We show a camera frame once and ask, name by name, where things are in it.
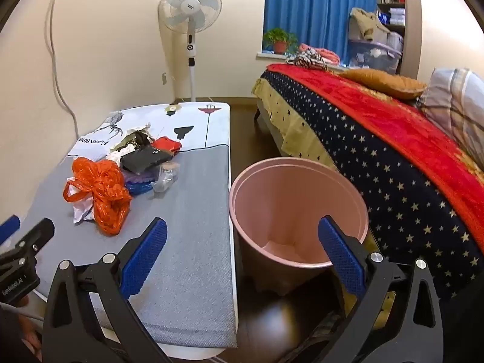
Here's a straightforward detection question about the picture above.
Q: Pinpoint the grey white covered table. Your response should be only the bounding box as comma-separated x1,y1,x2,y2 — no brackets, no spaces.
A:
23,101,239,350

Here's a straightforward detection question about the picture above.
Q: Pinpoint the navy yellow star bedsheet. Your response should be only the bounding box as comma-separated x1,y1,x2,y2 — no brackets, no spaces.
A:
252,69,484,333

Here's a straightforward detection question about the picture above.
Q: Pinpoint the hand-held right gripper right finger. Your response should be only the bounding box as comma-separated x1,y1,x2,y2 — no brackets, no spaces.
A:
282,215,445,363

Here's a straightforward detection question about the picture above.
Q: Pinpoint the orange plastic bag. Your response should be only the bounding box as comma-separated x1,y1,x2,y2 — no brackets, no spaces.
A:
62,158,133,236

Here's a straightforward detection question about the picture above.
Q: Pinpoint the red plastic packet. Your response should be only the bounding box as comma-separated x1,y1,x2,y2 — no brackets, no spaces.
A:
151,136,182,154

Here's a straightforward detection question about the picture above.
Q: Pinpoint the potted green plant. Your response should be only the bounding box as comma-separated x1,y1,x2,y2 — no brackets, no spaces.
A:
263,28,299,55

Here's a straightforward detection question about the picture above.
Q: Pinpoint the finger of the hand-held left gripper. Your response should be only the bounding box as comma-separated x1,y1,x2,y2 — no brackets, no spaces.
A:
0,215,21,246
0,217,56,284

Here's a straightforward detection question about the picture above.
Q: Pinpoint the grey storage box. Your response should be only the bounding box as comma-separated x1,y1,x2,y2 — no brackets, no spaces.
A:
386,30,404,51

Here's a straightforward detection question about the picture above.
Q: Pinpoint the purple bubble wrap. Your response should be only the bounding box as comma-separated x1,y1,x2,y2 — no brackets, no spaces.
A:
121,170,157,186

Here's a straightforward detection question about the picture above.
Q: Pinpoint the clear plastic wrapper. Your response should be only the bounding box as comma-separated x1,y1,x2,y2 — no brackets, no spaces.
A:
151,162,179,193

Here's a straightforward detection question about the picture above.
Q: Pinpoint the blue curtain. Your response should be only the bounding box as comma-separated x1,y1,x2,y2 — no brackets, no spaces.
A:
265,0,379,67

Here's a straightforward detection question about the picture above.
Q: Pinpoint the beige jacket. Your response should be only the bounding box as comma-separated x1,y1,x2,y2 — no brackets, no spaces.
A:
348,7,390,42

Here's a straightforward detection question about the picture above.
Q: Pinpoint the plaid pillow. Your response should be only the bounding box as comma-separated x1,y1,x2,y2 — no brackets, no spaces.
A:
420,67,484,159

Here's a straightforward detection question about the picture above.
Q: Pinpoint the black pouch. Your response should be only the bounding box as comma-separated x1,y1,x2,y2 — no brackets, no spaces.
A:
120,147,172,174

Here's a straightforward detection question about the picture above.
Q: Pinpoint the black white striped cloth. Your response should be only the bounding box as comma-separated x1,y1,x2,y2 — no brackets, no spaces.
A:
286,51,328,70

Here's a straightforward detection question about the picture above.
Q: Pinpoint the pink cloth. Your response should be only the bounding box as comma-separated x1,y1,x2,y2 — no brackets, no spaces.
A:
299,43,341,64

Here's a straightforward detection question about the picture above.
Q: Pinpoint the white window sill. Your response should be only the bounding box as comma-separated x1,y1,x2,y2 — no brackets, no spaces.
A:
256,51,292,61

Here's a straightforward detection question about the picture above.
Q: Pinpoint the white paper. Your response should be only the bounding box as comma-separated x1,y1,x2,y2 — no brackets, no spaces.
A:
67,176,95,225

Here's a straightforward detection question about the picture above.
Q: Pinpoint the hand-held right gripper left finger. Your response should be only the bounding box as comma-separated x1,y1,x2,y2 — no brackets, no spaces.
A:
41,217,171,363

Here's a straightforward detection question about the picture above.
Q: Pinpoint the grey wall cable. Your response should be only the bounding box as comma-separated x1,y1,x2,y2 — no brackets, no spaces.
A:
44,0,80,140

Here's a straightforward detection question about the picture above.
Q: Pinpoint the wooden bookshelf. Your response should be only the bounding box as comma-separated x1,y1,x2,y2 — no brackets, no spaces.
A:
376,0,422,80

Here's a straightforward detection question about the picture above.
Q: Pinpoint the red floral blanket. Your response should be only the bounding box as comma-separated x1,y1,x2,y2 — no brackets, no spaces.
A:
267,64,484,250

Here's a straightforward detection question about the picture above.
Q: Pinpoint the white standing fan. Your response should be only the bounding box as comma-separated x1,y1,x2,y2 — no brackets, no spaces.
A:
158,0,223,103

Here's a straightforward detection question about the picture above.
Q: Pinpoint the clear storage box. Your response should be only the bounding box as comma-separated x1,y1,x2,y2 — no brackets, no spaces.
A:
347,32,403,75

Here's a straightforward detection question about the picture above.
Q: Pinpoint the brown pillow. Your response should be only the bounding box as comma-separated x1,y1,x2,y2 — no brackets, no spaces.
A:
340,68,428,100

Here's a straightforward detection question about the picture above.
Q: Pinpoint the pink plastic bin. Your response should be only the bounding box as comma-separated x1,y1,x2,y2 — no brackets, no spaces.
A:
229,160,369,299

